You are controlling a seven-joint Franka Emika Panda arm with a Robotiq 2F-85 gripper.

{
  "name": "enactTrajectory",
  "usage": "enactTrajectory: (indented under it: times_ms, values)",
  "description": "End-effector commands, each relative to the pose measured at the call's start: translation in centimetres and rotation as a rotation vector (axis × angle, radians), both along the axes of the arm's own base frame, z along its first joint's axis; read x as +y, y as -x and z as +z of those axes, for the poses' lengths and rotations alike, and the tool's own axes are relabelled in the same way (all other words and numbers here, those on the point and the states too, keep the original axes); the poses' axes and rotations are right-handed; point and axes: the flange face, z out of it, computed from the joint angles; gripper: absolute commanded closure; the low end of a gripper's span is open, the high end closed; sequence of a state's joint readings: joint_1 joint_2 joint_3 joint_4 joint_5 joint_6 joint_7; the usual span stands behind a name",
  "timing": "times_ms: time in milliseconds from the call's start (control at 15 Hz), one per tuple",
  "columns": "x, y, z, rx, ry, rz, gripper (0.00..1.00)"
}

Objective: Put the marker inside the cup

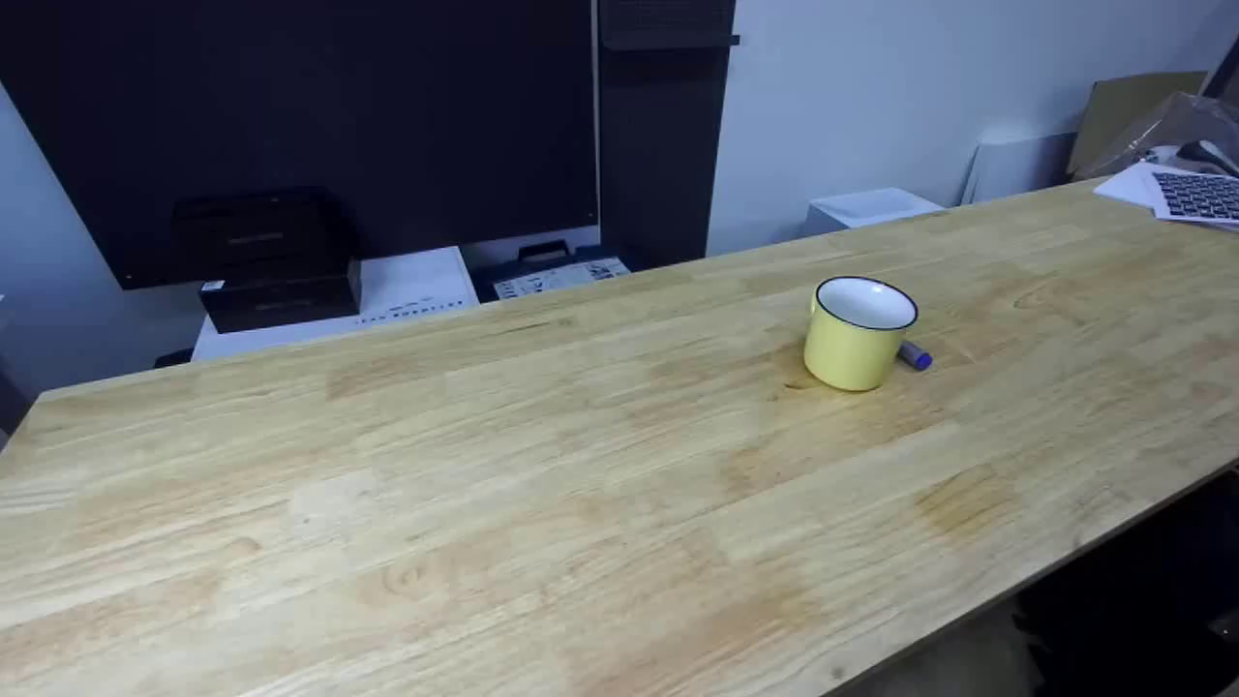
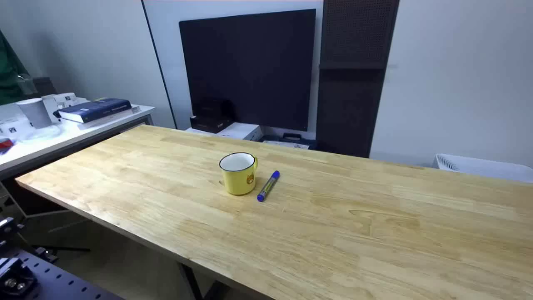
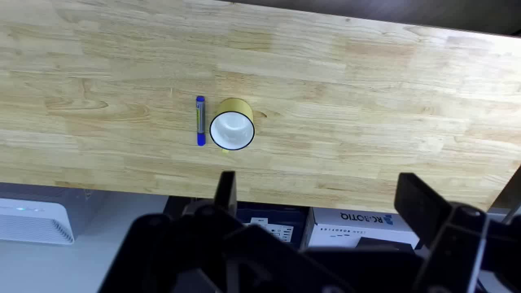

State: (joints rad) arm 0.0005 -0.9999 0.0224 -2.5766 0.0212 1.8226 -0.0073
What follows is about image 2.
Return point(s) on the blue marker pen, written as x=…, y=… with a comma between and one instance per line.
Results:
x=268, y=186

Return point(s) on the white and black flat device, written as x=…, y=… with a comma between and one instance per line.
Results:
x=288, y=143

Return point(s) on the yellow enamel mug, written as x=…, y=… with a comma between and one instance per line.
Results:
x=238, y=181

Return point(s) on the black box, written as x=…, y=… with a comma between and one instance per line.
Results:
x=210, y=118

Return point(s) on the black monitor screen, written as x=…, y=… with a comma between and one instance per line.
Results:
x=250, y=73

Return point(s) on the dark brown cabinet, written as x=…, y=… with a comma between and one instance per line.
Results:
x=351, y=94

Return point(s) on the black table leg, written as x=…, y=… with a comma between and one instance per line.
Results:
x=193, y=284

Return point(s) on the dark blue book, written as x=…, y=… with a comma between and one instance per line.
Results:
x=93, y=109

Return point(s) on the white plastic bin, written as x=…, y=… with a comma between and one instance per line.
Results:
x=483, y=168

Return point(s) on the white side table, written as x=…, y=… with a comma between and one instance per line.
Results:
x=50, y=143

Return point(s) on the small red item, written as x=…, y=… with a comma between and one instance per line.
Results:
x=3, y=146

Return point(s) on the green object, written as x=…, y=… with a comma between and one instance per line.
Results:
x=8, y=78

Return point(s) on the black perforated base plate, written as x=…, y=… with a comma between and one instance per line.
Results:
x=55, y=281

